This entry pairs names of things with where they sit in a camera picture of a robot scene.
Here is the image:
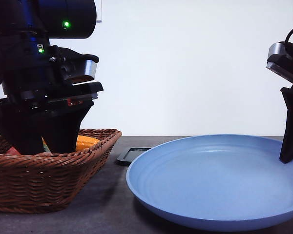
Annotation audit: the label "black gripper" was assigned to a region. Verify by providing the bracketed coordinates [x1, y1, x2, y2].
[0, 81, 103, 155]
[266, 55, 293, 163]

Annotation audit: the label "brown wicker basket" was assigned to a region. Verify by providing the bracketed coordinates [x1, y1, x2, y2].
[0, 129, 122, 214]

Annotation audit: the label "blue plate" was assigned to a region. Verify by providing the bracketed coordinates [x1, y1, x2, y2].
[126, 135, 293, 232]

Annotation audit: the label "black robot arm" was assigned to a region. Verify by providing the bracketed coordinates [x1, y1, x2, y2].
[0, 0, 104, 155]

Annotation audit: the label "red radish with leaves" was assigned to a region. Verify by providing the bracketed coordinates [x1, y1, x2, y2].
[6, 147, 21, 155]

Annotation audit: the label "yellow corn cob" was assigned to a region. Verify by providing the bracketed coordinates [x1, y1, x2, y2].
[76, 135, 100, 152]

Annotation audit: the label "black tray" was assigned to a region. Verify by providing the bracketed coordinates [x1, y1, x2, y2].
[116, 147, 151, 166]

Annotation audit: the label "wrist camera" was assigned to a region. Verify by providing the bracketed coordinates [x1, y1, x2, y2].
[49, 45, 99, 85]
[267, 41, 293, 65]

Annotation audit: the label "white wall socket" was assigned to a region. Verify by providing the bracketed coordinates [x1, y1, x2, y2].
[97, 0, 103, 23]

